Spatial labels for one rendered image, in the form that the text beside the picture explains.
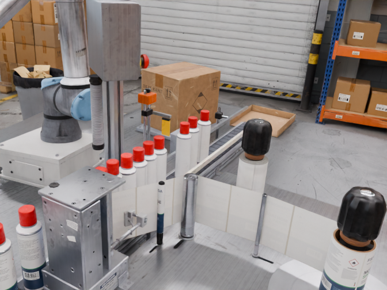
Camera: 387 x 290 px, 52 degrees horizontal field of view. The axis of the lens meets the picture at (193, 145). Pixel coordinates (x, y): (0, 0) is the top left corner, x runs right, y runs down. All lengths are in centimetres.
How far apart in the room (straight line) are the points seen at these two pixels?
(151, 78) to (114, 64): 83
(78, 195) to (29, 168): 69
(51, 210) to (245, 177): 57
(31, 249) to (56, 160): 52
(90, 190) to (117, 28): 41
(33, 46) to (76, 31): 377
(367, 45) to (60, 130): 380
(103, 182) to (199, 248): 37
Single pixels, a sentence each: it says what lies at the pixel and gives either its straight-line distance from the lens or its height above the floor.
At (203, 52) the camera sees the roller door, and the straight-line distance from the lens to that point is 567.
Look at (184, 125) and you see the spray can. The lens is 131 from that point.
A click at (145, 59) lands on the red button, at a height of 133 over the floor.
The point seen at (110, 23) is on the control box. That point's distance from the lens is 100.
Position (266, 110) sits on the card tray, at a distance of 228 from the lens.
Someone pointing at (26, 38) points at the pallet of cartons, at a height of 71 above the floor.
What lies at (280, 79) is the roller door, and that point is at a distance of 551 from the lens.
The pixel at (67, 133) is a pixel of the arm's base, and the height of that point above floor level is 98.
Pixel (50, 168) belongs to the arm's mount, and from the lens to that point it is 141.
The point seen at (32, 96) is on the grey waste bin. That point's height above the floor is 45.
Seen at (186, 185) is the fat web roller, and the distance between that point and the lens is 102.
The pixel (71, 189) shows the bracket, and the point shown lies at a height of 114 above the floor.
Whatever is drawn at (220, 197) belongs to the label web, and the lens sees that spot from 103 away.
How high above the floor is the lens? 155
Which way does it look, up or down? 24 degrees down
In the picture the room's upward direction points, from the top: 4 degrees clockwise
